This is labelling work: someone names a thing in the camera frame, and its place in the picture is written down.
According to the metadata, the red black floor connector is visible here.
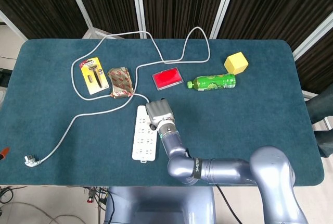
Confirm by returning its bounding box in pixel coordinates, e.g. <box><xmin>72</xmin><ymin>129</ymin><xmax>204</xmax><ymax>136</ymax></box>
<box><xmin>87</xmin><ymin>187</ymin><xmax>96</xmax><ymax>204</ymax></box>

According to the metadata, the gold red snack packet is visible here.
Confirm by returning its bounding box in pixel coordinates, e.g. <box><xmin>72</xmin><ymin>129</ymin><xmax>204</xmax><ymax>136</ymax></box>
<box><xmin>107</xmin><ymin>66</ymin><xmax>135</xmax><ymax>99</ymax></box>

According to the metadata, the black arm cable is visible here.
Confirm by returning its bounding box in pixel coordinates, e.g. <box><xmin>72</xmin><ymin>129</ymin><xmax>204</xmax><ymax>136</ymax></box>
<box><xmin>214</xmin><ymin>184</ymin><xmax>242</xmax><ymax>224</ymax></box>

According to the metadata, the person in dark trousers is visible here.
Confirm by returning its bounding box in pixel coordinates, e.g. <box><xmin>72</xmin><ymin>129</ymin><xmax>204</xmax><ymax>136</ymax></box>
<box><xmin>305</xmin><ymin>83</ymin><xmax>333</xmax><ymax>159</ymax></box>

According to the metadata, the white power strip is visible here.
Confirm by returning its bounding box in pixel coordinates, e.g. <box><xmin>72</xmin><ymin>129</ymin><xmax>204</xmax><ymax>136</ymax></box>
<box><xmin>132</xmin><ymin>105</ymin><xmax>159</xmax><ymax>163</ymax></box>

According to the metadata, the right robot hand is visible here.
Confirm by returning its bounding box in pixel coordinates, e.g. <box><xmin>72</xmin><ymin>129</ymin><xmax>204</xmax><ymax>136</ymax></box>
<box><xmin>145</xmin><ymin>98</ymin><xmax>174</xmax><ymax>131</ymax></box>

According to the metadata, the grey power strip cable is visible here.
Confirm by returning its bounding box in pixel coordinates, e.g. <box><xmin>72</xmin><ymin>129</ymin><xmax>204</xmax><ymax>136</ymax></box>
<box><xmin>24</xmin><ymin>27</ymin><xmax>211</xmax><ymax>168</ymax></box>

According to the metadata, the white partition post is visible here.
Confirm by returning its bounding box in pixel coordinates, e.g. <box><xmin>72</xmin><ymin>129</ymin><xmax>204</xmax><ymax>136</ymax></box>
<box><xmin>0</xmin><ymin>9</ymin><xmax>28</xmax><ymax>40</ymax></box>
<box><xmin>292</xmin><ymin>13</ymin><xmax>333</xmax><ymax>58</ymax></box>
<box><xmin>210</xmin><ymin>0</ymin><xmax>239</xmax><ymax>39</ymax></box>
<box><xmin>63</xmin><ymin>0</ymin><xmax>115</xmax><ymax>39</ymax></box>
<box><xmin>131</xmin><ymin>0</ymin><xmax>147</xmax><ymax>39</ymax></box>

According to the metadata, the red ink pad case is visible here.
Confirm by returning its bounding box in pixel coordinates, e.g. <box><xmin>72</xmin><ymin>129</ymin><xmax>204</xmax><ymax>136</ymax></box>
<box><xmin>151</xmin><ymin>68</ymin><xmax>184</xmax><ymax>90</ymax></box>

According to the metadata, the yellow foam cube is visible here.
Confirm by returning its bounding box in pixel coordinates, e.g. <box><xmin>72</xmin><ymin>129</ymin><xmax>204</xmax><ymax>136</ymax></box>
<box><xmin>224</xmin><ymin>51</ymin><xmax>249</xmax><ymax>75</ymax></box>

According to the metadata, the black floor device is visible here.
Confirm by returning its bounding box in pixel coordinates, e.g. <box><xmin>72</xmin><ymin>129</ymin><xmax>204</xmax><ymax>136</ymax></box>
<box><xmin>0</xmin><ymin>69</ymin><xmax>12</xmax><ymax>87</ymax></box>

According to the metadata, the yellow razor blister pack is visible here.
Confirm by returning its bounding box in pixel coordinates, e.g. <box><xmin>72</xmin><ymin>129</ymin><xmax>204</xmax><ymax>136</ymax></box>
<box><xmin>79</xmin><ymin>56</ymin><xmax>110</xmax><ymax>95</ymax></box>

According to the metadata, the green beverage bottle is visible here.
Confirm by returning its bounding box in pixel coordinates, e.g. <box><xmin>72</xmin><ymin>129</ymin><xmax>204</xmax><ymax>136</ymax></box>
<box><xmin>186</xmin><ymin>73</ymin><xmax>237</xmax><ymax>92</ymax></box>

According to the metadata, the teal table cloth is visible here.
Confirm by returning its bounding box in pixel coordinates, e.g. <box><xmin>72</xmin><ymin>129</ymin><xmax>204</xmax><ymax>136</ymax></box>
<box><xmin>0</xmin><ymin>38</ymin><xmax>325</xmax><ymax>187</ymax></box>

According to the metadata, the blue-grey robot torso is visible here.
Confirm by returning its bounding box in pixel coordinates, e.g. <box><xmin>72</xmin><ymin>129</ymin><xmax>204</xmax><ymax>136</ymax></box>
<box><xmin>104</xmin><ymin>186</ymin><xmax>216</xmax><ymax>224</ymax></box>

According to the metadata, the black velcro strap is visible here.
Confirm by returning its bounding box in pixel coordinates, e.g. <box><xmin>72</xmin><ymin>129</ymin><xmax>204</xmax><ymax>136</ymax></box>
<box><xmin>191</xmin><ymin>157</ymin><xmax>201</xmax><ymax>180</ymax></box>

